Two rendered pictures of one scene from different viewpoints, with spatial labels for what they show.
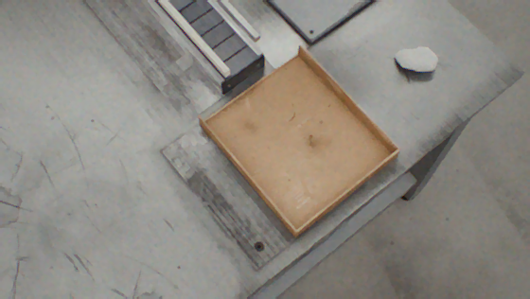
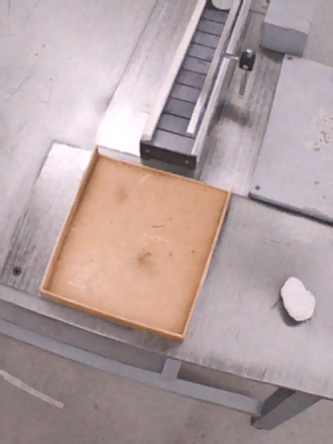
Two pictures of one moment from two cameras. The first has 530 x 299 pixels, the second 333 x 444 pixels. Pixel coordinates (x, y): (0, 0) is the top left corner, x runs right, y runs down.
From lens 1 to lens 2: 0.52 m
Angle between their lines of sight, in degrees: 20
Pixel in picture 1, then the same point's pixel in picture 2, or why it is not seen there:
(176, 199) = (19, 180)
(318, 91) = (202, 232)
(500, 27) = not seen: outside the picture
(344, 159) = (146, 297)
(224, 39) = (186, 117)
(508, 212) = not seen: outside the picture
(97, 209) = not seen: outside the picture
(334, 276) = (137, 405)
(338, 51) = (259, 225)
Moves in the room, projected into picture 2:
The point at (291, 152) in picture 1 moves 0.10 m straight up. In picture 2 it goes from (120, 247) to (117, 224)
